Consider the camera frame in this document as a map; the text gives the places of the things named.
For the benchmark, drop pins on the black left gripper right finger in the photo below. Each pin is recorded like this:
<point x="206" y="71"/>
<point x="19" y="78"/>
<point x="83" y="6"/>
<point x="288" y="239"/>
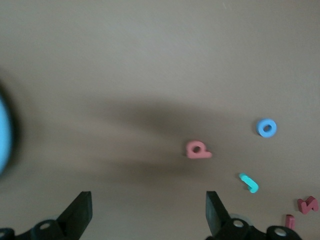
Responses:
<point x="217" y="217"/>

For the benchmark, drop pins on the pink foam letter p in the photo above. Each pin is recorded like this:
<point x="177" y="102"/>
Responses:
<point x="197" y="155"/>

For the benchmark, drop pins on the teal foam letter j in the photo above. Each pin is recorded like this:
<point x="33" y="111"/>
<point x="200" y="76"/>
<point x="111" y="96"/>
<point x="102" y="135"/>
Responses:
<point x="251" y="185"/>

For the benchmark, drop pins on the blue plate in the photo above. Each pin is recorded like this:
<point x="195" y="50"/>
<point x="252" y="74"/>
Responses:
<point x="3" y="135"/>

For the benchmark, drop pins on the dark red foam letter l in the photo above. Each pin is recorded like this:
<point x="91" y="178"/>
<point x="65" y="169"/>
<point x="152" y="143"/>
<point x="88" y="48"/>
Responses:
<point x="290" y="222"/>

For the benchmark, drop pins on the blue foam letter o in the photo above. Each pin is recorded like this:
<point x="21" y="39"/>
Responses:
<point x="260" y="128"/>

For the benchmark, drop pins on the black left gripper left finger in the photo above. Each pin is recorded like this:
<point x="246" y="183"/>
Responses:
<point x="75" y="215"/>

